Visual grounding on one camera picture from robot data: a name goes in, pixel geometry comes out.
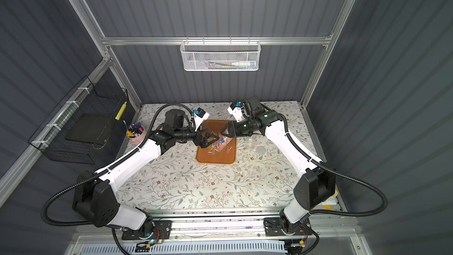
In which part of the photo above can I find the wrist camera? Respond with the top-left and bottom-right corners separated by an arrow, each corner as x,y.
192,107 -> 210,131
227,102 -> 245,122

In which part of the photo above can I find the pile of colourful lollipops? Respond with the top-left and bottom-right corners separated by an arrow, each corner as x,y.
208,138 -> 231,154

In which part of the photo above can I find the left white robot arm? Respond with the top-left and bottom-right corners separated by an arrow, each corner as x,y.
73,108 -> 219,233

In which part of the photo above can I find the brown wooden tray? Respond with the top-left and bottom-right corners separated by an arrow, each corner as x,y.
196,119 -> 237,164

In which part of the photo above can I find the white wire mesh basket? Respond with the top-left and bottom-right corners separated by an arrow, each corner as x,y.
180,41 -> 261,72

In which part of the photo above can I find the white pen in basket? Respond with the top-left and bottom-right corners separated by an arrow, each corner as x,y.
231,61 -> 256,69

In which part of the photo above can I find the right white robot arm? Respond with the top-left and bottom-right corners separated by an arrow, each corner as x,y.
222,97 -> 336,234

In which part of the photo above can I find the left black corrugated cable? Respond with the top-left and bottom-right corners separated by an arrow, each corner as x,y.
40,103 -> 195,227

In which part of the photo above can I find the pink pen cup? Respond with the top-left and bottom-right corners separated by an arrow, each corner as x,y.
126,122 -> 146,145

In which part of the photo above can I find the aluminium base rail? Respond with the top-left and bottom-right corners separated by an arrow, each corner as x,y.
70,208 -> 362,245

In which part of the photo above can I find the black wire basket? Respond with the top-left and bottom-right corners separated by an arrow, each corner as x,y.
28,80 -> 129,165

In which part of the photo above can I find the white jar lid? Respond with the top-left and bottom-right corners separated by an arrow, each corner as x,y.
255,146 -> 267,156

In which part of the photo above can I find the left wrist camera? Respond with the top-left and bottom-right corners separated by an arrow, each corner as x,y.
192,107 -> 210,131

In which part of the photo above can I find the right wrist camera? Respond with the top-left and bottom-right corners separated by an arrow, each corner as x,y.
227,102 -> 245,122

